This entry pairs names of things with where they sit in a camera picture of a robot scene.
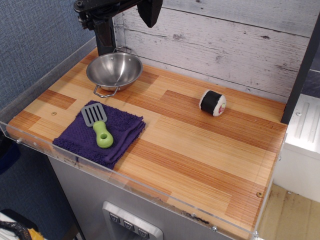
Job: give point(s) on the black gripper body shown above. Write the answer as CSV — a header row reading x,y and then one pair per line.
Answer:
x,y
101,10

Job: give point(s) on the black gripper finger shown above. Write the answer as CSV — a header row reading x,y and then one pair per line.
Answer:
x,y
149,11

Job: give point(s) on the grey spatula with green handle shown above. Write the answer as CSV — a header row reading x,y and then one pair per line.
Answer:
x,y
95,117

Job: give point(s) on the plush sushi roll toy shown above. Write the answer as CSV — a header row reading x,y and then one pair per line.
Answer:
x,y
213,103

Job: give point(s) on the folded purple towel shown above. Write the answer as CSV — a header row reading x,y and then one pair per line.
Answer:
x,y
81,139

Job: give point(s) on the silver dispenser panel with buttons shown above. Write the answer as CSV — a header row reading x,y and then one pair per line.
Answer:
x,y
125,225

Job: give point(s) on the white ribbed side cabinet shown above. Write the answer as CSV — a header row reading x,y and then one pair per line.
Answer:
x,y
298,167

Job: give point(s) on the yellow and black object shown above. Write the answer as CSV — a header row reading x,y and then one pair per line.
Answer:
x,y
20,231

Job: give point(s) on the dark vertical corner post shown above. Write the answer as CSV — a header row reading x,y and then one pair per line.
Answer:
x,y
105,36

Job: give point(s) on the stainless steel bowl with handles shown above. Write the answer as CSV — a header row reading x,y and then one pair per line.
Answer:
x,y
114,72

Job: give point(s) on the clear acrylic guard rail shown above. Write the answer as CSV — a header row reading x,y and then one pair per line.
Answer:
x,y
192,175

